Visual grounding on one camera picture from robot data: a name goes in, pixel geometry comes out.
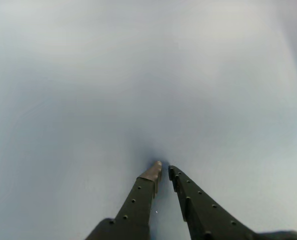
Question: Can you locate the taped-tip black gripper left finger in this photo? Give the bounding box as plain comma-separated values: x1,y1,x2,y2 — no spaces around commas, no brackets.
84,160,163,240

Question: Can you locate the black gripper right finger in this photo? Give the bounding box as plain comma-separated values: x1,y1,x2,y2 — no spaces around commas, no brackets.
168,165,297,240

